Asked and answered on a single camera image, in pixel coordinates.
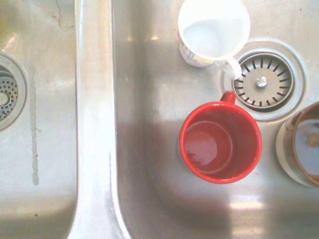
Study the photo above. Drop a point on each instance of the stainless steel double sink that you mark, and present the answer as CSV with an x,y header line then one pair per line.
x,y
149,74

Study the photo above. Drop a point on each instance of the red bowl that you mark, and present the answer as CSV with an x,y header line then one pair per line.
x,y
219,139

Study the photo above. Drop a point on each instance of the perforated metal drain strainer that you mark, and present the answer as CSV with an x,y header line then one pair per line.
x,y
10,94

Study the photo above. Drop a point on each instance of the brown and cream cup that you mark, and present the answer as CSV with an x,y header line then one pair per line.
x,y
306,139

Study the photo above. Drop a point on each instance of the white ceramic mug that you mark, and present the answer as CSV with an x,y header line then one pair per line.
x,y
214,32

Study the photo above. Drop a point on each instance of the slotted metal drain strainer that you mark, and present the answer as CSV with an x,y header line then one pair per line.
x,y
274,82

